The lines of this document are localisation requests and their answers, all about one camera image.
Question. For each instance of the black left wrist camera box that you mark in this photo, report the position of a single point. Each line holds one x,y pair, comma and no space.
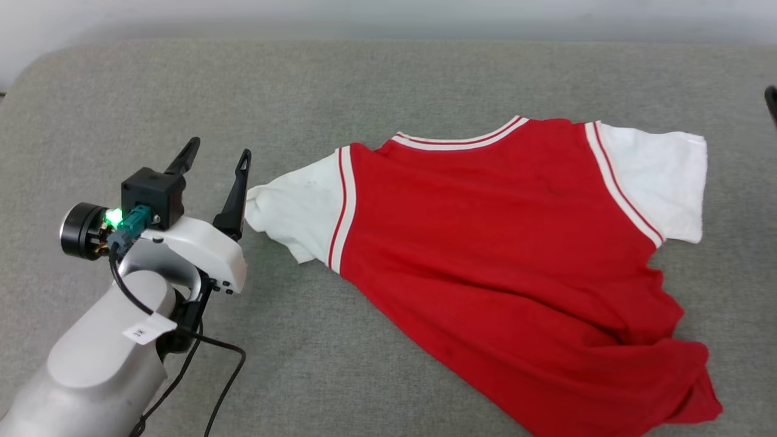
152,191

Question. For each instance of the red and white t-shirt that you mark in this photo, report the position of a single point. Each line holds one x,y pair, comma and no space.
485,243

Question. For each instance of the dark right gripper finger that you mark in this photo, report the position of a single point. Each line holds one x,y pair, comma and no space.
773,103

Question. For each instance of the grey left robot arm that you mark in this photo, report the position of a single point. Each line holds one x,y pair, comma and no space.
91,352

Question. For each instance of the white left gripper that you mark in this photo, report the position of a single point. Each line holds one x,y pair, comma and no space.
206,249

